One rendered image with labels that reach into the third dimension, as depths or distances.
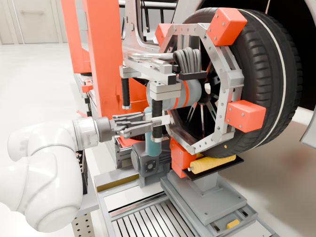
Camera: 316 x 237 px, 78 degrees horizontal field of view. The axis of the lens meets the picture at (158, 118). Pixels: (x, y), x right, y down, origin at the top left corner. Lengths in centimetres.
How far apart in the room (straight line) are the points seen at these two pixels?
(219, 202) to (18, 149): 100
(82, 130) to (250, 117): 48
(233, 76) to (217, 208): 76
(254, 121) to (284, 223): 103
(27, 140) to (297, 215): 157
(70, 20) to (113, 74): 196
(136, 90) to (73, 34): 194
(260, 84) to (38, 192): 65
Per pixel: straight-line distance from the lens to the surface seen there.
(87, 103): 250
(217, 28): 71
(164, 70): 61
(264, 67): 72
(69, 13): 308
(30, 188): 44
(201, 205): 120
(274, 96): 76
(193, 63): 64
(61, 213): 43
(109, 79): 119
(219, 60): 69
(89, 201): 93
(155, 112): 63
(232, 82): 67
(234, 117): 67
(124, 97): 95
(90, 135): 57
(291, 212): 169
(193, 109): 102
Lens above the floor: 110
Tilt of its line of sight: 24 degrees down
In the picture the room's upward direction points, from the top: straight up
